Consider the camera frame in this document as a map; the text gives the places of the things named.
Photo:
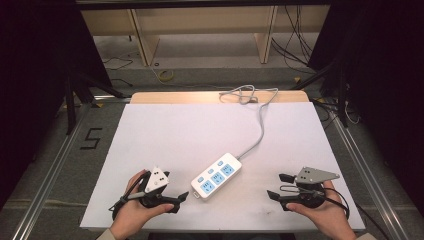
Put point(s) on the black curtain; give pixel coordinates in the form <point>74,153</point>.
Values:
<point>383,83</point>
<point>33,83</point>

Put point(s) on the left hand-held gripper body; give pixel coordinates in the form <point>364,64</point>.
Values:
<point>156,180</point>

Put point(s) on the black metal stand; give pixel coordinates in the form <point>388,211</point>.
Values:
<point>341,93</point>
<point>70,106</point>

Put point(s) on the person's right hand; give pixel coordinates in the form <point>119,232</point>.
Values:
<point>325,215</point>

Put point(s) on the aluminium floor rail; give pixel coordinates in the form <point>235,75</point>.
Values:
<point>50,170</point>
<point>370,173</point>

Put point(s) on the white board table cover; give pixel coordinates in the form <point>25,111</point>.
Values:
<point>173,133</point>

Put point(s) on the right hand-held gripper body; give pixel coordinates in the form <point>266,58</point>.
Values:
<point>311,186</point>

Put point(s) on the person's left hand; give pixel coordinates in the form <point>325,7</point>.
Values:
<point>133,213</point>

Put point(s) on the white power strip blue sockets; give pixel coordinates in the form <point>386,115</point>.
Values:
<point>216,176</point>

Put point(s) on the beige wooden desk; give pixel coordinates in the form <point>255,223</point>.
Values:
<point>206,20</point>

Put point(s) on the yellow tape roll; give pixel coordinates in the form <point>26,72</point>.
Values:
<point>166,75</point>

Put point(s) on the light wooden table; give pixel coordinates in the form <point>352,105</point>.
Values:
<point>173,97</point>

